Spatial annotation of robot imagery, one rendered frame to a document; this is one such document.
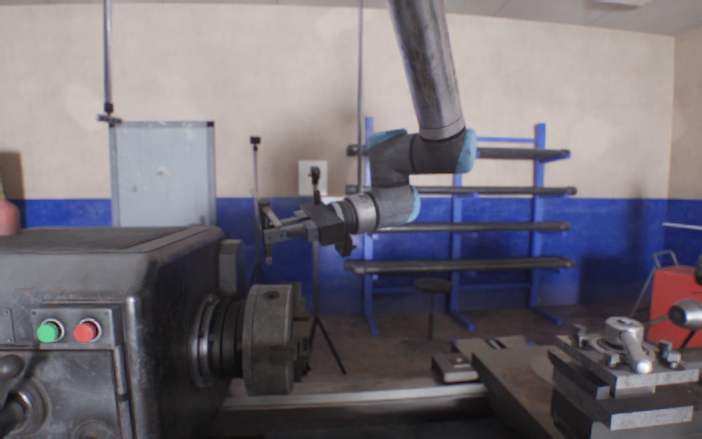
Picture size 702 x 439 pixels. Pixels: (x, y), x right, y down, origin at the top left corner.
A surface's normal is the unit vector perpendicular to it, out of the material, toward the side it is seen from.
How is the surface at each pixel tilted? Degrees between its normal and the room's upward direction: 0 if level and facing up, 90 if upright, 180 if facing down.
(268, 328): 57
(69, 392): 90
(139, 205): 90
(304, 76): 90
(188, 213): 90
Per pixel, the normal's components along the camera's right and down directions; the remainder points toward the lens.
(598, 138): 0.09, 0.09
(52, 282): 0.07, -0.64
